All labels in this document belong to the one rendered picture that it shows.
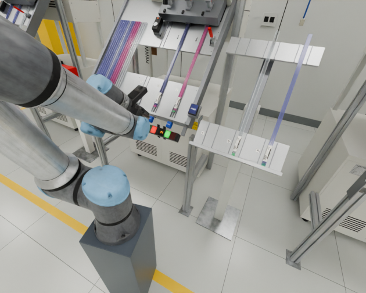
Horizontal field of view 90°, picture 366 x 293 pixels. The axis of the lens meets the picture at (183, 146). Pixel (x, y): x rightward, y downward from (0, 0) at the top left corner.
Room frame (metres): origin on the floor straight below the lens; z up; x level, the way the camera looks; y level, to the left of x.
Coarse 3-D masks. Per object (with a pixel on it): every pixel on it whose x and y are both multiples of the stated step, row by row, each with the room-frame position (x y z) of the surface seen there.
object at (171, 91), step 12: (96, 72) 1.13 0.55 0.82; (132, 84) 1.00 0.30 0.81; (144, 84) 0.99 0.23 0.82; (156, 84) 0.97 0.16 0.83; (168, 84) 0.95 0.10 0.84; (180, 84) 0.93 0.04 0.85; (144, 96) 0.93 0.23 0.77; (156, 96) 0.92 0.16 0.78; (168, 96) 0.90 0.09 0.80; (192, 96) 0.87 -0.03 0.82; (144, 108) 0.88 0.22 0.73; (156, 108) 0.85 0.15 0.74; (168, 108) 0.85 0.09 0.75; (180, 108) 0.83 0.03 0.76
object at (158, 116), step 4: (152, 112) 0.83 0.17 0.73; (156, 116) 0.83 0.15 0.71; (160, 116) 0.80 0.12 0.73; (164, 116) 0.80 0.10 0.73; (164, 120) 0.84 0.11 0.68; (168, 120) 0.81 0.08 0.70; (172, 120) 0.78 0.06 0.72; (176, 120) 0.77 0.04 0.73; (180, 120) 0.76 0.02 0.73; (180, 124) 0.79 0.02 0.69; (184, 124) 0.76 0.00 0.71
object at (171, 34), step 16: (144, 0) 1.43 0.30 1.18; (128, 16) 1.37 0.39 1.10; (144, 16) 1.33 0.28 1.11; (224, 16) 1.17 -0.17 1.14; (144, 32) 1.25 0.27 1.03; (176, 32) 1.18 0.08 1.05; (192, 32) 1.15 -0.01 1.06; (208, 32) 1.12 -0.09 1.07; (160, 48) 1.14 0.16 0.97; (176, 48) 1.10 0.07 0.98; (192, 48) 1.07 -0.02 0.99; (208, 48) 1.05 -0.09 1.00
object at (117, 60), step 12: (120, 24) 1.33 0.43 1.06; (132, 24) 1.30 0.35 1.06; (144, 24) 1.27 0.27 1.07; (120, 36) 1.26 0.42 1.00; (132, 36) 1.23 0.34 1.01; (108, 48) 1.22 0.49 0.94; (120, 48) 1.19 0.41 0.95; (132, 48) 1.17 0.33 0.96; (108, 60) 1.15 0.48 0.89; (120, 60) 1.13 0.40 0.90; (108, 72) 1.09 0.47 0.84; (120, 72) 1.07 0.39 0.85; (120, 84) 1.01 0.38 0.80
